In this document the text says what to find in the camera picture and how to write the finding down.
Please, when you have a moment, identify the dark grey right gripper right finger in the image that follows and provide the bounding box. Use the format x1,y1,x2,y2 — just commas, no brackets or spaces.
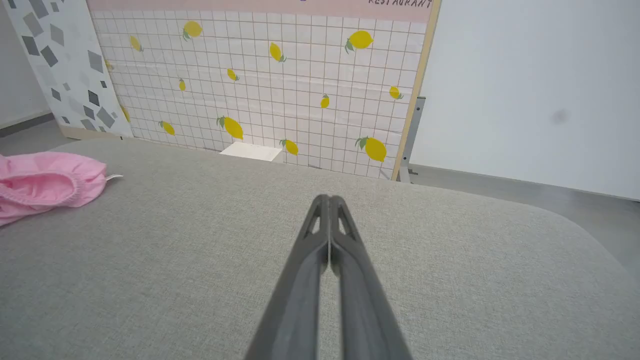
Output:
329,195,414,360

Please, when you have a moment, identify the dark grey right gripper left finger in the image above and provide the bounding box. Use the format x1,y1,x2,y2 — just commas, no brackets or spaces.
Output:
245,194,330,360

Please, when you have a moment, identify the pink cloth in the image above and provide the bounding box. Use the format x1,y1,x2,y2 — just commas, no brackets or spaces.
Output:
0,151,124,227

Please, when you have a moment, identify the white flat board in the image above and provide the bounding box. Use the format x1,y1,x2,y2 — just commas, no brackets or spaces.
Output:
219,141,283,162

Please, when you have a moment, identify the grey fabric sofa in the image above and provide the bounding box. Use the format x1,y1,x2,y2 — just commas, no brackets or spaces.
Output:
0,137,640,360

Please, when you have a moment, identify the lemon print tiled panel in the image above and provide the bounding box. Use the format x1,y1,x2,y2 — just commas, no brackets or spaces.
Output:
86,0,442,182

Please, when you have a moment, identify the white panel with grey shapes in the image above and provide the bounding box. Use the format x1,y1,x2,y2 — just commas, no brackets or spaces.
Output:
2,0,135,141

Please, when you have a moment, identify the grey metal panel bracket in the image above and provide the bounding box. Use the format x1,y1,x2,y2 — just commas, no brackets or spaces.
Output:
400,96,427,185

